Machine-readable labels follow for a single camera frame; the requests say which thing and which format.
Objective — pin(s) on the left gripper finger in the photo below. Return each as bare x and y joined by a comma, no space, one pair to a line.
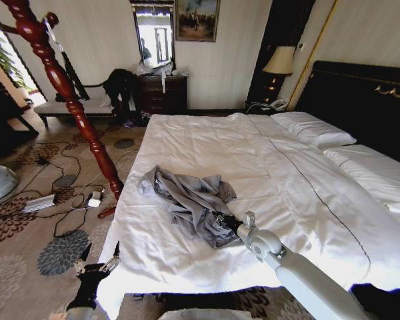
113,258
83,258

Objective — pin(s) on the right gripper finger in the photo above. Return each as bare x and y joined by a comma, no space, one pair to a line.
222,226
219,216

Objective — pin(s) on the grey clothes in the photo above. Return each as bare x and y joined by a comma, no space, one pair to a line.
193,200

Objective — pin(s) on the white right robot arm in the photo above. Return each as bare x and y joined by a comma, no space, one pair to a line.
306,276

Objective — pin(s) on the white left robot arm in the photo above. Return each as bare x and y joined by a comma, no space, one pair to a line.
80,314

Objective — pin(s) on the white bed duvet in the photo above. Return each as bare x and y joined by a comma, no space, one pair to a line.
253,186

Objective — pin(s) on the white folded bed sheet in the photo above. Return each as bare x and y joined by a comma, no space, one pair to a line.
376,173

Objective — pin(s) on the black clothes pile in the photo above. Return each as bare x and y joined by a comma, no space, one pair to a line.
120,86

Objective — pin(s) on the black object at bed foot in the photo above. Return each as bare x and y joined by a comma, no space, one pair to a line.
386,303

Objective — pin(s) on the white power adapter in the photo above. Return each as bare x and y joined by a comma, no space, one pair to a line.
94,199

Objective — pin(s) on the silver power supply box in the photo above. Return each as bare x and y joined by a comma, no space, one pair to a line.
38,203

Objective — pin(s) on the white robot front shell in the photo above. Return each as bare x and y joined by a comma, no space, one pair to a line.
206,315

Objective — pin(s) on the small black adapter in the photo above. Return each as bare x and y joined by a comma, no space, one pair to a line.
42,161

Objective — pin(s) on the white rounded device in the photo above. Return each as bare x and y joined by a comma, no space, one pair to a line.
0,183

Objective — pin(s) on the dark nightstand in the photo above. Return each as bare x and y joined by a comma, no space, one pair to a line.
255,107

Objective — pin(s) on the white pillow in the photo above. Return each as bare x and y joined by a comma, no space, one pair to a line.
311,128

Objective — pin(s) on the dark items on floor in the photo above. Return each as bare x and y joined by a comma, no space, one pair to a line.
136,120

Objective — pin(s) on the white telephone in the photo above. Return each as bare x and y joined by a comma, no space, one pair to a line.
280,104

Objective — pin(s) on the dark wooden dresser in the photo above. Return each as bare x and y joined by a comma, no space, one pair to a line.
161,95

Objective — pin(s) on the white hanging strip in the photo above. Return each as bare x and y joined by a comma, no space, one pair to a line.
163,83

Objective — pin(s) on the white cushioned bench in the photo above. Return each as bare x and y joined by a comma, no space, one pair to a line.
76,108

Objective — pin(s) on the dark wooden desk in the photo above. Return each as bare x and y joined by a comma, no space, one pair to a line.
1,123

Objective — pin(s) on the clear plastic bag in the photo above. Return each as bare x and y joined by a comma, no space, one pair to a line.
146,69

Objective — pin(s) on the table lamp with beige shade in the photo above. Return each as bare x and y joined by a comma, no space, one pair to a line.
280,60

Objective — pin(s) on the dark headboard with gold trim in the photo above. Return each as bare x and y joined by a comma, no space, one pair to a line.
363,100

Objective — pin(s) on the person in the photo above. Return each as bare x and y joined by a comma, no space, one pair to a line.
146,49

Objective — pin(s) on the red wooden coat stand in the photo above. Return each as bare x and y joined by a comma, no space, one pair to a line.
55,75

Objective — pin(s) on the gold vertical trim strip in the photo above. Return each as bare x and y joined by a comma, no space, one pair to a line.
315,46

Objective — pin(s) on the gold framed painting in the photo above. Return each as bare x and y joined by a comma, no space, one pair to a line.
196,20

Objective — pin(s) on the green plant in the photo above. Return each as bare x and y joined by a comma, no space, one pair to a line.
1,55

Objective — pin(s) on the dark framed wall mirror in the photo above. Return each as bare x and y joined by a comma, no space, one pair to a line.
155,31

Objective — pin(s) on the dark wall panel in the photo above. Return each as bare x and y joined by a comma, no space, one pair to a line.
280,23

